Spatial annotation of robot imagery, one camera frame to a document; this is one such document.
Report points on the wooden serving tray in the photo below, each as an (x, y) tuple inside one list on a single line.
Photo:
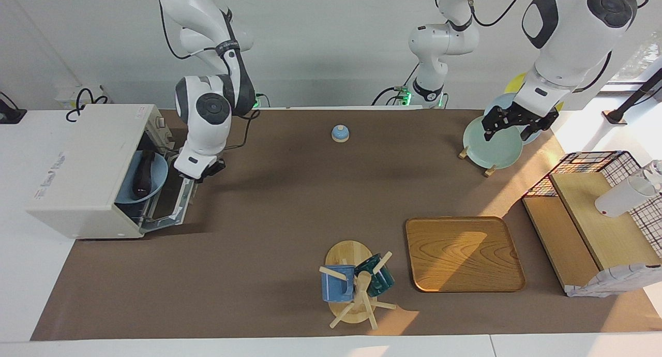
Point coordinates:
[(465, 253)]

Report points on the dark purple eggplant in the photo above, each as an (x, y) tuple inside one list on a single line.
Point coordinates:
[(143, 178)]

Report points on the blue mug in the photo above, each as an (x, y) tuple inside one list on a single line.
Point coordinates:
[(336, 287)]

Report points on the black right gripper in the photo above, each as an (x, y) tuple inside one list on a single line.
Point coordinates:
[(213, 169)]

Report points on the white bottle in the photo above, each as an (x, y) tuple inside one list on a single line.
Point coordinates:
[(620, 202)]

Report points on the black stand base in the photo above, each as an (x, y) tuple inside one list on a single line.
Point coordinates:
[(10, 116)]

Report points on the cream toaster oven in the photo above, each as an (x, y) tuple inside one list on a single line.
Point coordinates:
[(77, 165)]

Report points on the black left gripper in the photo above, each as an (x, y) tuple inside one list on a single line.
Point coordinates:
[(522, 114)]

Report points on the yellow plate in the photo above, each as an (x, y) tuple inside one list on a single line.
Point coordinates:
[(517, 83)]

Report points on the dark green mug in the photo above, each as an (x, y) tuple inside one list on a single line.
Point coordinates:
[(382, 282)]

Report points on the pale green plate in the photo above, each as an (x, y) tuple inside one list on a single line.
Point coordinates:
[(496, 150)]

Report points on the white power socket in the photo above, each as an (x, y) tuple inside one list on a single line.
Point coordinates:
[(64, 95)]

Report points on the light blue round plate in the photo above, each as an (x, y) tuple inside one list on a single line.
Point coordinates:
[(158, 176)]

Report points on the black pole stand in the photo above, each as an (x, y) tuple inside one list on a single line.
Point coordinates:
[(636, 95)]

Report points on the wooden mug tree stand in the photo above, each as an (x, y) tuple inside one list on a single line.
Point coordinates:
[(347, 253)]

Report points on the white marbled cloth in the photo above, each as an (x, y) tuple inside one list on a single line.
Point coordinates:
[(615, 282)]

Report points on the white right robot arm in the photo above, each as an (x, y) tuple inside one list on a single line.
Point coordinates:
[(207, 108)]

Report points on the wooden plate rack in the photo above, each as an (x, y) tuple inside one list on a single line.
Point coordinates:
[(489, 171)]

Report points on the light blue racked plate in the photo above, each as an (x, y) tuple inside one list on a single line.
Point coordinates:
[(499, 102)]

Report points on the brown table mat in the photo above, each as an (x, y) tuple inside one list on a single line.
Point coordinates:
[(258, 217)]

